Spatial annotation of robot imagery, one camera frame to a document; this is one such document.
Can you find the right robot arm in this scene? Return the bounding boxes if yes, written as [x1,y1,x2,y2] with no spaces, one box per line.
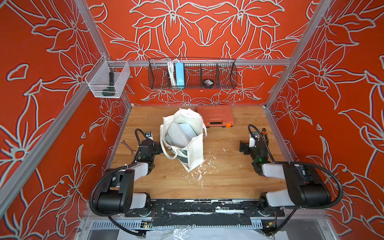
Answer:
[240,125,344,214]

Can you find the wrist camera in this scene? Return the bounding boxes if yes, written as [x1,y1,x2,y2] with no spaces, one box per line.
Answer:
[249,132,260,148]
[145,132,154,141]

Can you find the white canvas tote bag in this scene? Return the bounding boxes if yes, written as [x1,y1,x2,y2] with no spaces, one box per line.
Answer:
[160,109,207,173]

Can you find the white coiled cable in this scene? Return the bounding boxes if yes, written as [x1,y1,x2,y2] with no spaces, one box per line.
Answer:
[167,59,177,88]

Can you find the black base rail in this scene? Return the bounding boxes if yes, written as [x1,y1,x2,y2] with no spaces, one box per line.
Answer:
[125,199,285,229]

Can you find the dark green flashlight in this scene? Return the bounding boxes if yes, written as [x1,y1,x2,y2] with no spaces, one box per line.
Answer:
[102,72,116,97]

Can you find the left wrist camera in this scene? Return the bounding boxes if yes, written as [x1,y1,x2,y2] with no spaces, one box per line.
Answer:
[145,132,154,141]

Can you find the light blue box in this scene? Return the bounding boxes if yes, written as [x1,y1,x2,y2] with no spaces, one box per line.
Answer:
[175,62,185,89]

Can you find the grey pencil case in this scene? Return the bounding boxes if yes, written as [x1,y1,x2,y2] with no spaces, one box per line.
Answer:
[165,135,175,146]
[167,123,190,148]
[178,123,197,140]

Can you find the orange plastic tool case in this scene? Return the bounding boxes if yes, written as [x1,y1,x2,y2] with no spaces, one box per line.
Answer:
[197,105,235,128]

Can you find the black wire wall basket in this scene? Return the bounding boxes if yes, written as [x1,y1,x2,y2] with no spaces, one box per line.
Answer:
[148,58,238,90]

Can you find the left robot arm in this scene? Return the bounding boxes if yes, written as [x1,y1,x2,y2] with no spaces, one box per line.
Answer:
[89,129,163,239]

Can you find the clear acrylic wall box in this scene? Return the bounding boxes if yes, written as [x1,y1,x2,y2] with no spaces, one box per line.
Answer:
[85,56,131,99]

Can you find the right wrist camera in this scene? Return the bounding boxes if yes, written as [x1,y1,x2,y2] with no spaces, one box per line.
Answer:
[249,132,260,148]

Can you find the metal wrench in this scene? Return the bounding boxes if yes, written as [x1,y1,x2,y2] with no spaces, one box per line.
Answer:
[121,140,137,155]

